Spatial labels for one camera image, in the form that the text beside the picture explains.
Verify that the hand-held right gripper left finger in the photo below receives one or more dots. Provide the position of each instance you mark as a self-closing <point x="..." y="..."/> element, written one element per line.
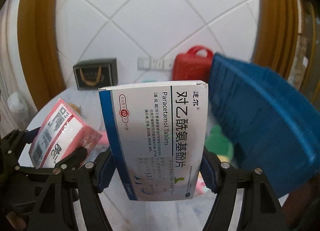
<point x="106" y="171"/>

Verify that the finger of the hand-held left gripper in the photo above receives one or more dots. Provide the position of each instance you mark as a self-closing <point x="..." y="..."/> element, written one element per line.
<point x="75" y="158"/>
<point x="25" y="137"/>

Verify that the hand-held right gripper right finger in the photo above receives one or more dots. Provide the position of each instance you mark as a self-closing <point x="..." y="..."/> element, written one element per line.
<point x="208" y="171"/>

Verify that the pastel tissue pack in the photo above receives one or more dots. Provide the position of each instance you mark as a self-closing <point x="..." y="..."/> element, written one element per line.
<point x="203" y="185"/>

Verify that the green and yellow duck plush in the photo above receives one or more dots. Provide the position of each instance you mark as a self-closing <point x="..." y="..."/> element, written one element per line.
<point x="220" y="138"/>

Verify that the pink and white box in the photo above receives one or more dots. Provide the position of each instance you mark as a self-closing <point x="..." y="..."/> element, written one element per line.
<point x="62" y="125"/>

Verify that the white and blue medicine box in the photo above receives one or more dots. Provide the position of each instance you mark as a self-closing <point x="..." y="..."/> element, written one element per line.
<point x="155" y="140"/>

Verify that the blue plastic crate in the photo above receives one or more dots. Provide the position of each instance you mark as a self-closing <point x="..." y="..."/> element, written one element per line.
<point x="262" y="120"/>

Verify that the floral patterned desktop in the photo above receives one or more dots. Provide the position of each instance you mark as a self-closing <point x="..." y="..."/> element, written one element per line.
<point x="87" y="100"/>

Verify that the person's left hand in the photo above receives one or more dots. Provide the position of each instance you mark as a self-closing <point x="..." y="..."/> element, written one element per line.
<point x="13" y="222"/>

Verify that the clear plastic bag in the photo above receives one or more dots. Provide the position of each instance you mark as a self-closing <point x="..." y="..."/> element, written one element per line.
<point x="17" y="103"/>

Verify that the black gift box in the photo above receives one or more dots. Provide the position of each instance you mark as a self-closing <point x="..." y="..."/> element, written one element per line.
<point x="95" y="74"/>

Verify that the red plastic case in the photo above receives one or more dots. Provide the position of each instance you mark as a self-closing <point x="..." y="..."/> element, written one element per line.
<point x="190" y="67"/>

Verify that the brown wooden frame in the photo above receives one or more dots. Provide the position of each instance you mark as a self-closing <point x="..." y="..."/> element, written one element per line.
<point x="37" y="45"/>
<point x="277" y="25"/>

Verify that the white wall switch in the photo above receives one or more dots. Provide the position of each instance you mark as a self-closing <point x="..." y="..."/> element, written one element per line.
<point x="143" y="63"/>

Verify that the white plain wall socket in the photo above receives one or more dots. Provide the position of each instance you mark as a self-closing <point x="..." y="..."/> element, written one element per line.
<point x="167" y="63"/>

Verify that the white five-hole wall socket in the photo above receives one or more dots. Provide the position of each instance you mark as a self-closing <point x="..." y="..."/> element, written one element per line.
<point x="156" y="63"/>

